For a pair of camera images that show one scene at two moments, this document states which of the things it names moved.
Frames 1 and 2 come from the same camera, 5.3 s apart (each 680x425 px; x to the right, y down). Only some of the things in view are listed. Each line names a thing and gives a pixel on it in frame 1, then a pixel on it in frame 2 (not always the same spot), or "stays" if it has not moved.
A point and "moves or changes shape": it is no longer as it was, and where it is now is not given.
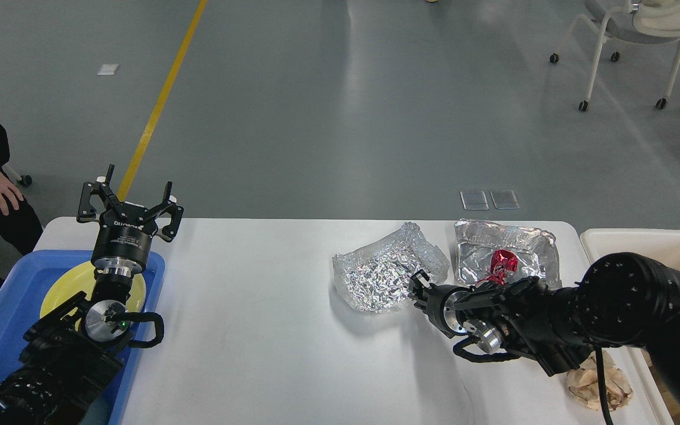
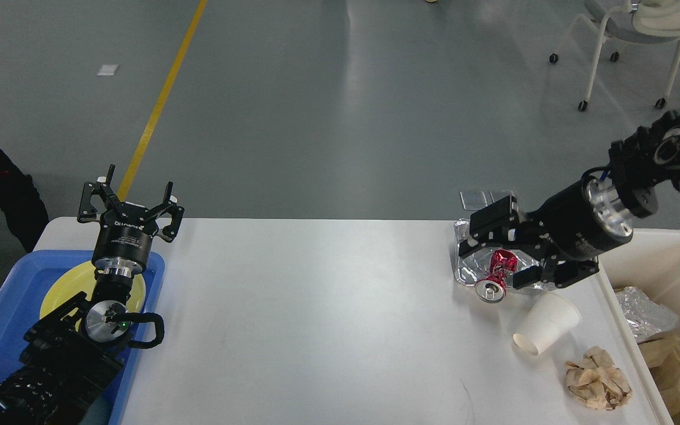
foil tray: (375, 278) moves or changes shape
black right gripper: (441, 303) → (582, 220)
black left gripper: (123, 244) stays
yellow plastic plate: (79, 280) stays
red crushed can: (503, 262) stays
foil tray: (476, 241) stays
